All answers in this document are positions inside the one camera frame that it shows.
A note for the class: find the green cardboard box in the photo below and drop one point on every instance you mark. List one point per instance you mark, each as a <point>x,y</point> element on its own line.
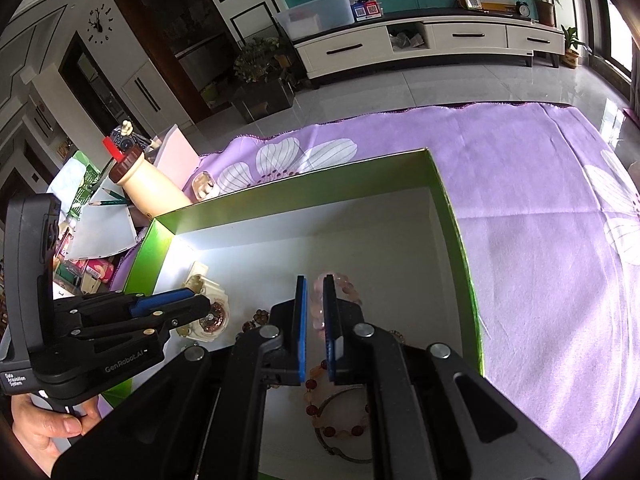
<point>310,190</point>

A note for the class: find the tall potted plant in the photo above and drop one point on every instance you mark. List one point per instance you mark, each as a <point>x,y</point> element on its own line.
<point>545,5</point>

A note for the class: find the green pencil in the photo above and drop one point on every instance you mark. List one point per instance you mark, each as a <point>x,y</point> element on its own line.
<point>107,203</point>
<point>114,195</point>

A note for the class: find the bushy potted plant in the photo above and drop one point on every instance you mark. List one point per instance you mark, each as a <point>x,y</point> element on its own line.
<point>260,60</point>

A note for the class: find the white paper sheet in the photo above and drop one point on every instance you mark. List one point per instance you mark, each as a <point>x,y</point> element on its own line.
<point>102,232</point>

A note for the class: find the small potted plant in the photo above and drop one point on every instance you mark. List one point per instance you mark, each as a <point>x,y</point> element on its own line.
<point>572,52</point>

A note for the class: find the black remote control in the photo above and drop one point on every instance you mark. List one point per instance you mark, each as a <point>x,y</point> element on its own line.
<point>122,136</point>

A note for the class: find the person's left hand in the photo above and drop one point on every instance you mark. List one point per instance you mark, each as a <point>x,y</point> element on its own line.
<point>40,425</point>

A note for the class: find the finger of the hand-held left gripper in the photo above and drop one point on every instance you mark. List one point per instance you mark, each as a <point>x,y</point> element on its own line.
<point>165,301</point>
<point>185,316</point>

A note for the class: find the silver bangle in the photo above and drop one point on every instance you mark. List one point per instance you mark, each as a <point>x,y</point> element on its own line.
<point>345,457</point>

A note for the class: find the black alarm clock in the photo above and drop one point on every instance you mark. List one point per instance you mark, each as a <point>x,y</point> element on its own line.
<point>523,9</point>

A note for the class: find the white wristwatch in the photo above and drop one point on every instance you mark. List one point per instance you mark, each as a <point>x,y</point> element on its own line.
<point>216,294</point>

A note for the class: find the small white device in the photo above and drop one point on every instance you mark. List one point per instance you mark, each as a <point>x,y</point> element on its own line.
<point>468,1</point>

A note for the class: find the red plastic tool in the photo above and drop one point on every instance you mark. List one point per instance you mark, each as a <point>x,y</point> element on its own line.
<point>112,147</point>

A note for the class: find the beige bottle-shaped pen holder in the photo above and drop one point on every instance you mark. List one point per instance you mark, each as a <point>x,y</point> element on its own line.
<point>150,185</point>

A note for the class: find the white television cabinet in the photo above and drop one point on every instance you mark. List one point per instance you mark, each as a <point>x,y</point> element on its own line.
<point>450,40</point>

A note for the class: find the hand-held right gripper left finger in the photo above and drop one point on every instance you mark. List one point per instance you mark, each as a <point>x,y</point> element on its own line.
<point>300,330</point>

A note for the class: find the pale pink box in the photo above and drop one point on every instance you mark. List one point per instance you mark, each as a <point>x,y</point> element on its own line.
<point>175,155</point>

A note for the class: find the black wall clock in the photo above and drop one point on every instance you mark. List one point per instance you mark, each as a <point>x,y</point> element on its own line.
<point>100,24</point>

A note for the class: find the clear plastic storage bin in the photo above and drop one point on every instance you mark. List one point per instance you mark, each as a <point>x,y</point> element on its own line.
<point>315,15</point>

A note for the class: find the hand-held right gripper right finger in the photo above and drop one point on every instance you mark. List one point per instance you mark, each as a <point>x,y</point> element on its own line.
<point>328,330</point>

